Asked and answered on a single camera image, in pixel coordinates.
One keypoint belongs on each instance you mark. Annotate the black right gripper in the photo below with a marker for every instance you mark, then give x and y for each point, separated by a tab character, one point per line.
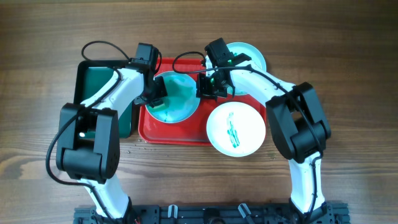
203	90

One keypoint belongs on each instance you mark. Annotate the white plate tray corner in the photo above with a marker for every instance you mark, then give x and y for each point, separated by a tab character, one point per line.
238	48

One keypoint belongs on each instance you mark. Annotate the white plate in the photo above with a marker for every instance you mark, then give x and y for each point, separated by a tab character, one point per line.
181	101
235	129

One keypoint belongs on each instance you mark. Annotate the black tray with green liquid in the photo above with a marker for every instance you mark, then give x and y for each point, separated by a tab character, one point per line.
90	79

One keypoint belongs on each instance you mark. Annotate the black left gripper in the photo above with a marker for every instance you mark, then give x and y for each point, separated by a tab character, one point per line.
163	93

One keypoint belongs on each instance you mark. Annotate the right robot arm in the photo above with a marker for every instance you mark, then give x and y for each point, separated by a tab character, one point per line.
299	127

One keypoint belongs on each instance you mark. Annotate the green scrubbing sponge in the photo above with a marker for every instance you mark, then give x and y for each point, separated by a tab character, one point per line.
158	104

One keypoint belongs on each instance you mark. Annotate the red plastic tray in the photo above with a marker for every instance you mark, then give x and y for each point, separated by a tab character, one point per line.
192	131

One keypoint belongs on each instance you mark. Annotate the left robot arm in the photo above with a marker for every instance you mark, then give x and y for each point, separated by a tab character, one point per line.
87	142

